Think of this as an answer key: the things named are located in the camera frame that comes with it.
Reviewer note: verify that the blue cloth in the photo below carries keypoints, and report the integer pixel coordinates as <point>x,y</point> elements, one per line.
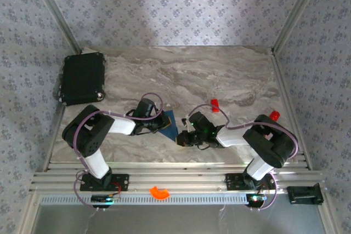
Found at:
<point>172,131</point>

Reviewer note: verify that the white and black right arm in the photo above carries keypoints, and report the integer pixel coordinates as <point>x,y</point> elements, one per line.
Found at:
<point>268,146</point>

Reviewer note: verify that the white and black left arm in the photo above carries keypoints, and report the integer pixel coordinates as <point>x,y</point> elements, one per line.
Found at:
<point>90,141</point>

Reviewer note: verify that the small red cylinder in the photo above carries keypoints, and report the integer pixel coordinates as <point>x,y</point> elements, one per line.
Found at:
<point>215,106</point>

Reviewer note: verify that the orange curved plastic piece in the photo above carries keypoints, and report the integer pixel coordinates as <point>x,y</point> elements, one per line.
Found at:
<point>157,195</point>

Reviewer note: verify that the small lit circuit board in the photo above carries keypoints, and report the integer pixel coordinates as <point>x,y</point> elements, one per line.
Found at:
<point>101,198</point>
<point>255,199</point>

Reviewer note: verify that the black rectangular case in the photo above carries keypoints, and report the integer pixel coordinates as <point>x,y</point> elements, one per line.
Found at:
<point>82,77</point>

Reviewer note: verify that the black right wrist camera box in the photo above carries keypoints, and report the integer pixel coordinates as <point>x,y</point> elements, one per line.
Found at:
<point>203,124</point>

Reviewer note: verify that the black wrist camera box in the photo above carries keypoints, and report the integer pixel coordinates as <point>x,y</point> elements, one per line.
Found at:
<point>203,124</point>
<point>145,108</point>

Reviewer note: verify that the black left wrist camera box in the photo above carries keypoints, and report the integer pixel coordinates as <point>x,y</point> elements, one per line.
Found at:
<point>145,108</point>

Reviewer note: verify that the aluminium base frame beam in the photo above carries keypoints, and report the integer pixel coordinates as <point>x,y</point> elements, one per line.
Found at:
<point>178,179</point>

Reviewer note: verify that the aluminium table side rail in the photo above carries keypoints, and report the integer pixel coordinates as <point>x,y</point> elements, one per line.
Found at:
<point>286,94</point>
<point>53,135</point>

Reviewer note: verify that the black clamp bracket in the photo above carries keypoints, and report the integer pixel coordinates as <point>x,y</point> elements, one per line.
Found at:
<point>301,194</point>

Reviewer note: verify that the aluminium frame leg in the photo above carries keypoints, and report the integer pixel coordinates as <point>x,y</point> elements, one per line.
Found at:
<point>28,214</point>
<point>327,217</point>

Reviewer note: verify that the aluminium corner post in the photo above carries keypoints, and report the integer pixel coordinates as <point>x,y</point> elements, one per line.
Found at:
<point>296,12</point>
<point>57,12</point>

